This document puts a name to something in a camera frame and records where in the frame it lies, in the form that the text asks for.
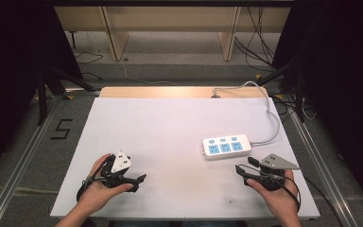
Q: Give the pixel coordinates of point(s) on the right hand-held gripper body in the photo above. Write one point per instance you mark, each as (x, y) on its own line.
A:
(275, 164)

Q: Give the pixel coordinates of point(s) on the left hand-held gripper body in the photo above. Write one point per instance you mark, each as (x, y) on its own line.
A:
(119, 162)

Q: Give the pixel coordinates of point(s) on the person's right hand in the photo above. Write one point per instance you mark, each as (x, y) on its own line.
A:
(279, 198)

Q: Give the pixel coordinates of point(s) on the person's left hand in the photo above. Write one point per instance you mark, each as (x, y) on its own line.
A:
(99, 194)

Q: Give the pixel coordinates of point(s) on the white power strip blue sockets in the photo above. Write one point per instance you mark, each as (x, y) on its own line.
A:
(225, 147)

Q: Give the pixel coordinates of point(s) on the white table cover sheet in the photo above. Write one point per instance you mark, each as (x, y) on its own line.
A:
(170, 151)

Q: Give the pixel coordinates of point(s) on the black tape floor mark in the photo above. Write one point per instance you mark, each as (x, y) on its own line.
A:
(62, 129)

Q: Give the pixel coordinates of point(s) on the black metal stand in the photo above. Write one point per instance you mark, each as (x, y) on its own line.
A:
(44, 91)
(299, 91)

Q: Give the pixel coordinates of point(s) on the dark curtain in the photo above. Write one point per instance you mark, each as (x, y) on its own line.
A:
(343, 78)
(15, 63)

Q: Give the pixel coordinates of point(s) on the light wooden desk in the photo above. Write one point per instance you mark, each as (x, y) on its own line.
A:
(170, 19)

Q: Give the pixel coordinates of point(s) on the aluminium floor rail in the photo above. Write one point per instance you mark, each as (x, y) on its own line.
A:
(15, 170)
(324, 170)

